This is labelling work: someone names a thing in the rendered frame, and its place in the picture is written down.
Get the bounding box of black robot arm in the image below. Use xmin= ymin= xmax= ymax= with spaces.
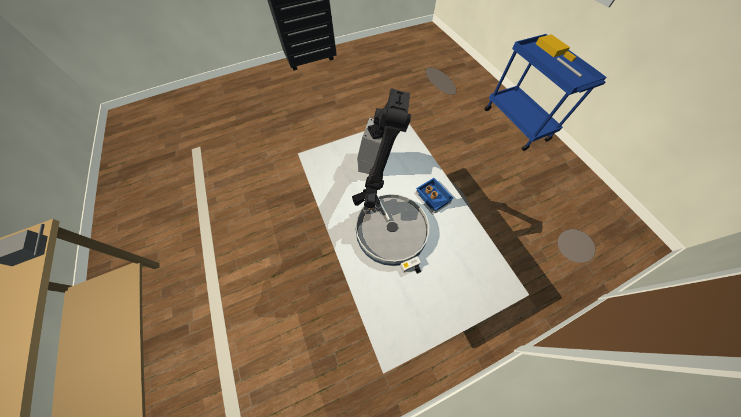
xmin=352 ymin=88 xmax=411 ymax=208

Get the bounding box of blue crate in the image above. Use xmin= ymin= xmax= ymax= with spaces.
xmin=416 ymin=178 xmax=453 ymax=213

